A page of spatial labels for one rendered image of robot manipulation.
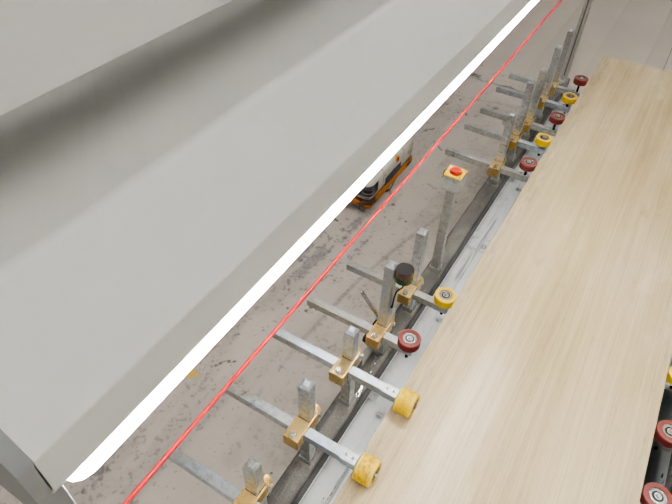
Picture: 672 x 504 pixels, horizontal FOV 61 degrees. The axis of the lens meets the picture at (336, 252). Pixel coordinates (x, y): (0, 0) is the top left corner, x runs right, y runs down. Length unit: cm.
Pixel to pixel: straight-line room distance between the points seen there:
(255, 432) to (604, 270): 168
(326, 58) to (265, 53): 2
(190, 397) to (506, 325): 160
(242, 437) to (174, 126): 265
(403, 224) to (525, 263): 155
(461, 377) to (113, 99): 179
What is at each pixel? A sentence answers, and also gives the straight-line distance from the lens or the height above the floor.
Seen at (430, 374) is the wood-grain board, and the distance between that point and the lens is 192.
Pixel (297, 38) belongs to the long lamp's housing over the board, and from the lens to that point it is 24.
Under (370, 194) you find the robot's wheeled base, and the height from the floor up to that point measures 17.
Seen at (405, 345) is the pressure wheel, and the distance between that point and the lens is 197.
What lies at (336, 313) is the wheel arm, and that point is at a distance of 209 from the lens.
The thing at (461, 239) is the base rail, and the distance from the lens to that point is 268.
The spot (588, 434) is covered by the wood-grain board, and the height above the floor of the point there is 90.
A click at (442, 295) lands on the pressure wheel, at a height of 90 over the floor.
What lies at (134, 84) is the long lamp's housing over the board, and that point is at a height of 238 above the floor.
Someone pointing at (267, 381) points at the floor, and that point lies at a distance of 295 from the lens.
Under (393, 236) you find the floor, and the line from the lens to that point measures 367.
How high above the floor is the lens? 248
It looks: 45 degrees down
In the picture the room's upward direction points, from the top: 2 degrees clockwise
